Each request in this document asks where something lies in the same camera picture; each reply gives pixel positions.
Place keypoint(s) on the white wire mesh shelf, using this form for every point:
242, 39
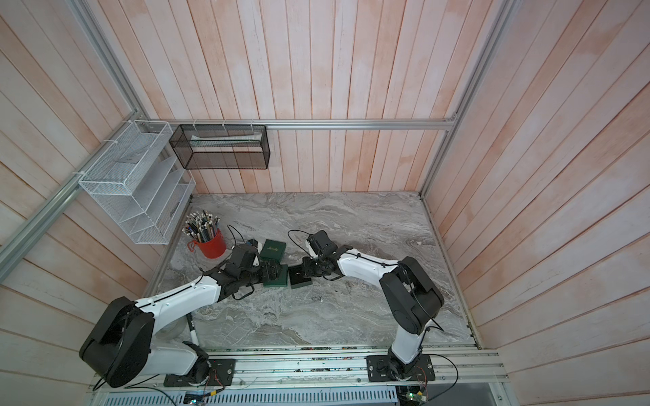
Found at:
143, 191

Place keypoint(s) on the large green jewelry box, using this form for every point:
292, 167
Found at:
273, 250

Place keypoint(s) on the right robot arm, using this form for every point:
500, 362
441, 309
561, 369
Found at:
413, 298

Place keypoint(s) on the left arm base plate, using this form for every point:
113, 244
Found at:
213, 372

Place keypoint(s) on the black marker pen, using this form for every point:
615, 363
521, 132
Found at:
192, 329

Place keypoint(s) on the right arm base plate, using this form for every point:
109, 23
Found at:
388, 368

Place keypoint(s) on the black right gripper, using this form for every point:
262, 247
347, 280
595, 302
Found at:
308, 259

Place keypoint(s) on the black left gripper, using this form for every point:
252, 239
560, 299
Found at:
266, 273

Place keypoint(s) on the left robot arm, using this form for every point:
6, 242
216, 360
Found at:
121, 346

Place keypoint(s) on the small green box lid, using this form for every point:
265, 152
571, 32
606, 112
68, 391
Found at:
277, 276

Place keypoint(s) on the black wire mesh basket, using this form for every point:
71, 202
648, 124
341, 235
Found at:
221, 146

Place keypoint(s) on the small green box base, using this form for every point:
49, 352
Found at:
297, 278

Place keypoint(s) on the aluminium frame rail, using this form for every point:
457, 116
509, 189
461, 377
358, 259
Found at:
322, 124

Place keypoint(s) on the red metal pencil cup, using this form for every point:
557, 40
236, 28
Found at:
212, 249

